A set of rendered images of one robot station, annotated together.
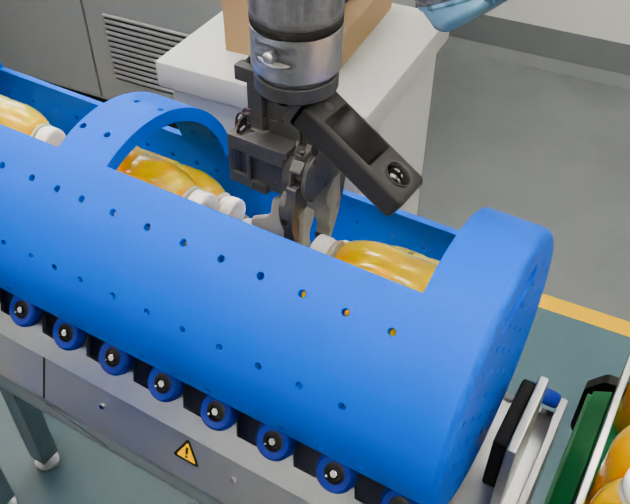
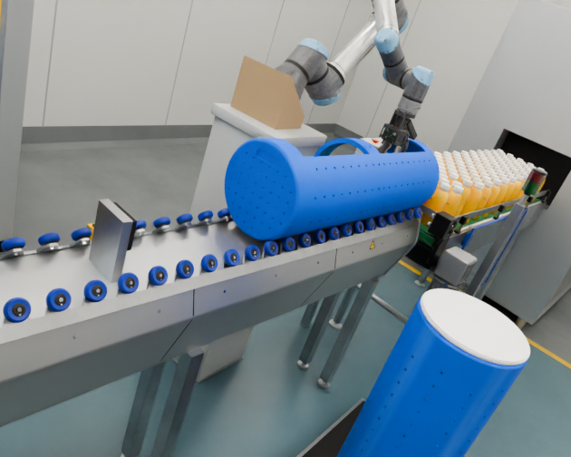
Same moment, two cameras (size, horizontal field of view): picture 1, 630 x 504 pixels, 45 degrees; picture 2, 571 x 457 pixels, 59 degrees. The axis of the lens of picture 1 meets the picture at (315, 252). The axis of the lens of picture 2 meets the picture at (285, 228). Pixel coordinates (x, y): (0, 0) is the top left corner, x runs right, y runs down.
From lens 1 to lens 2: 2.00 m
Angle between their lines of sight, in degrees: 71
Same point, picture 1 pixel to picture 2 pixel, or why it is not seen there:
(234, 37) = (279, 123)
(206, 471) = (376, 247)
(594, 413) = not seen: hidden behind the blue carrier
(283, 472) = (391, 228)
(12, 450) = not seen: outside the picture
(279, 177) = (401, 139)
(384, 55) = not seen: hidden behind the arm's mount
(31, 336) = (333, 244)
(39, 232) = (381, 179)
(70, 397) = (343, 258)
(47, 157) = (371, 158)
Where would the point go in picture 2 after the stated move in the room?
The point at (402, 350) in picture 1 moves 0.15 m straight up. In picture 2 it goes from (431, 162) to (449, 125)
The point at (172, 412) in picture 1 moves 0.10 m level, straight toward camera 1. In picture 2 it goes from (370, 234) to (395, 240)
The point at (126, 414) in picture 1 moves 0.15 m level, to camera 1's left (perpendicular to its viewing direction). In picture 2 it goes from (358, 247) to (355, 267)
